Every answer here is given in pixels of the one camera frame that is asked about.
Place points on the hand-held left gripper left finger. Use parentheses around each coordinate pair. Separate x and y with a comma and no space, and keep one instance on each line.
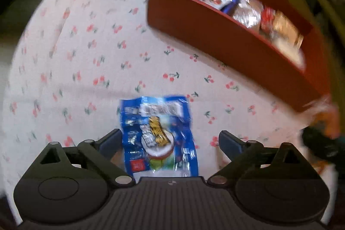
(110,143)

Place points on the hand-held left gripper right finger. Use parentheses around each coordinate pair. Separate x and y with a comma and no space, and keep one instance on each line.
(230,144)

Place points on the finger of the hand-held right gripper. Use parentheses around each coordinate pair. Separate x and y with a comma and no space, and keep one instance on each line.
(320,145)

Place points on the blue white coconut packet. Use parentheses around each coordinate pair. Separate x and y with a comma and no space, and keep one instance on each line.
(159,138)

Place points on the red cardboard box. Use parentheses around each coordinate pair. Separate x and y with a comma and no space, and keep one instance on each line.
(215,38)

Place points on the orange waffle packet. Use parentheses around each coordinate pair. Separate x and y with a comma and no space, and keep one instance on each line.
(285,28)

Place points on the clear white cake packet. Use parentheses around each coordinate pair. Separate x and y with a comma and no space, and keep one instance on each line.
(248,11)

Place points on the blue wafer biscuit packet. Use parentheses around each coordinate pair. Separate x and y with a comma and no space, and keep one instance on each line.
(231,5)

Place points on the cherry print tablecloth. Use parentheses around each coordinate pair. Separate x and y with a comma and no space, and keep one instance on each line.
(107,57)

